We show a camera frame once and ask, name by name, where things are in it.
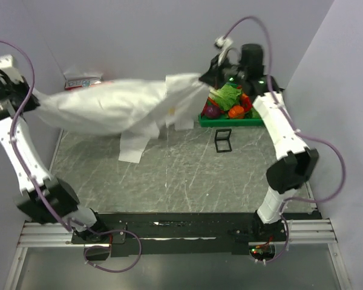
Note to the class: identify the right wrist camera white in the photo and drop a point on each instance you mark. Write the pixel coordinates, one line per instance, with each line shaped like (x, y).
(223, 44)

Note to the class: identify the toy red bell pepper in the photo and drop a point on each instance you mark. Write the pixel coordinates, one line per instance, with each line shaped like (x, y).
(245, 102)

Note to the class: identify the red white carton box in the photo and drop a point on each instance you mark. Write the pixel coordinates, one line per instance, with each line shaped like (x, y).
(74, 80)

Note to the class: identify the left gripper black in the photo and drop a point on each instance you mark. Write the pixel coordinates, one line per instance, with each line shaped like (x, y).
(9, 84)

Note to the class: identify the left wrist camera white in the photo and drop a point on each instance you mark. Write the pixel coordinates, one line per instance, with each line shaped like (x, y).
(8, 66)

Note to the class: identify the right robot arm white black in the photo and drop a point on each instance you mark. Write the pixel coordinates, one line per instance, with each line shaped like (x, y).
(295, 160)

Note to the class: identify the green plastic basket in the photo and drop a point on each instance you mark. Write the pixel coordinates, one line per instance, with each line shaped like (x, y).
(251, 118)

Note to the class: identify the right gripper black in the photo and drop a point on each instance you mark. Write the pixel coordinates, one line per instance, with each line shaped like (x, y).
(212, 75)

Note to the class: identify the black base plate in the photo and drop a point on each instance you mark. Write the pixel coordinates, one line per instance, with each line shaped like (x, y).
(187, 233)

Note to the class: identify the aluminium rail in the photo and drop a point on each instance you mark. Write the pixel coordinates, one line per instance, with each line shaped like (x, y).
(34, 235)

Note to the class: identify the small black frame stand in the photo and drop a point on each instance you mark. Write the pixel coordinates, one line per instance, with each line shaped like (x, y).
(223, 136)

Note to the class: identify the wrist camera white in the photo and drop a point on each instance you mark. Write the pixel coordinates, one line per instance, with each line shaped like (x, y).
(223, 44)
(8, 66)

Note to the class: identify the toy orange bell pepper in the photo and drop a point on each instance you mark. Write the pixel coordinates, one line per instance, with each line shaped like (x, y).
(236, 112)

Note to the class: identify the white garment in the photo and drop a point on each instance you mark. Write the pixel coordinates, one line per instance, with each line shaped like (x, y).
(136, 110)

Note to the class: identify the toy purple onion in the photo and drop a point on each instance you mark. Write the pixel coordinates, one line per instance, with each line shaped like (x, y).
(212, 112)

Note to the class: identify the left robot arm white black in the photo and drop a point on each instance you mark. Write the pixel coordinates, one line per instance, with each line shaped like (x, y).
(44, 198)

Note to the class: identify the toy cabbage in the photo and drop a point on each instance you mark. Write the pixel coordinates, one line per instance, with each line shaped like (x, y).
(226, 97)

